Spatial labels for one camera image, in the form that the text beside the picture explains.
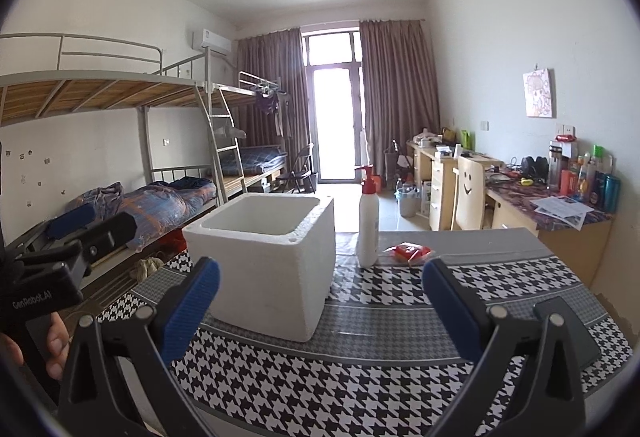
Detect black speakers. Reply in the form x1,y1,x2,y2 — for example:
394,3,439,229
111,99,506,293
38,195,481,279
521,156,548,180

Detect wooden desk with patterned cover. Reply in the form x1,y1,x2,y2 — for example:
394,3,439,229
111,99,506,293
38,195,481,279
482,177,613,288

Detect white air conditioner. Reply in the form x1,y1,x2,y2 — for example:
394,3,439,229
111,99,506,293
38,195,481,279
193,29,232,54

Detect wooden desk with drawers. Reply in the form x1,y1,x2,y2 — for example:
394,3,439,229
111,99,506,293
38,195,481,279
406,139,503,230

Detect printed paper sheets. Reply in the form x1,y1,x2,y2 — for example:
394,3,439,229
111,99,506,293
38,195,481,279
530,194,596,230

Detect beige cloth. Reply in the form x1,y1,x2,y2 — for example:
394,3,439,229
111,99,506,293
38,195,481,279
131,257,165,280

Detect white foam box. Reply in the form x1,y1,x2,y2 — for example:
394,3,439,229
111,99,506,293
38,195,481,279
182,195,336,343

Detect red plastic bag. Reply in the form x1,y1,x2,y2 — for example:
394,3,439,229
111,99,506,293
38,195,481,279
157,229,188,260

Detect dark hanging clothes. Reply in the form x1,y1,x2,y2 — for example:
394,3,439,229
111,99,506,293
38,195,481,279
252,89,291,138

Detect row of toiletry bottles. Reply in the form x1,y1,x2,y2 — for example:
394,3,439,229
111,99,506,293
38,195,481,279
547,139,622,212

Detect brown curtain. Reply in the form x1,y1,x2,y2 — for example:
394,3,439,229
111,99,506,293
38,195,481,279
236,28,313,178
359,19,441,178

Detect black phone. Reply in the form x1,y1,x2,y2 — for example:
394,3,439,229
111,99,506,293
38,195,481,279
532,296,603,368

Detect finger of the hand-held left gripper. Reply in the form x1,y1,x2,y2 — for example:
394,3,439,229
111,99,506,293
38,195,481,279
21,212,138,276
19,206,98,254

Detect pink cartoon wall picture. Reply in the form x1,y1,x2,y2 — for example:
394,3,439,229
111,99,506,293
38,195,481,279
523,68,556,118

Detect black folding chair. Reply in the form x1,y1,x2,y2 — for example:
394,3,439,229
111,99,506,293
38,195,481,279
287,143,316,192

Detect large metal bunk bed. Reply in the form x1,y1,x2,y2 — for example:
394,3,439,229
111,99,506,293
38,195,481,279
0,33,246,298

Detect blue orange patterned quilt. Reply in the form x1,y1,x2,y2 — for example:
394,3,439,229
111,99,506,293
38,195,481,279
65,176,218,252

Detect white pump bottle red cap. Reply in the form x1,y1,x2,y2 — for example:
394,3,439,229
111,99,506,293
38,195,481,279
357,164,381,268

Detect wooden chair with smiley face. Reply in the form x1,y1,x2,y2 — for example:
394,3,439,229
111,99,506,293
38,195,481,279
452,156,487,232

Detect small metal bunk bed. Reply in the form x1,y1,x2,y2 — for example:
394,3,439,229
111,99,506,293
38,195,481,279
220,71,291,192

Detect person's left hand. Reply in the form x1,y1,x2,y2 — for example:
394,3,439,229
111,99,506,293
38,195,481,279
0,316,72,382

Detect red snack packet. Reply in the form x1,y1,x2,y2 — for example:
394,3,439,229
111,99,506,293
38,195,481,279
384,242,435,264

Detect glass balcony door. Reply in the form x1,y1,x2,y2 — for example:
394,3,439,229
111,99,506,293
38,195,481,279
301,29,366,182

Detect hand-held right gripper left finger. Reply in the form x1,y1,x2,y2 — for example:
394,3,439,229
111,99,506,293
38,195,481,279
57,257,222,437

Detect dark blue bedding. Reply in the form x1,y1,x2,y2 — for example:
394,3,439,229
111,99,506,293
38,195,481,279
220,144,288,175

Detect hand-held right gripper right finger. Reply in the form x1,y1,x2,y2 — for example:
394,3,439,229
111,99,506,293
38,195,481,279
421,258,587,437

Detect white bucket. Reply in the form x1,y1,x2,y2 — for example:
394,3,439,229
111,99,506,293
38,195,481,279
395,184,420,218

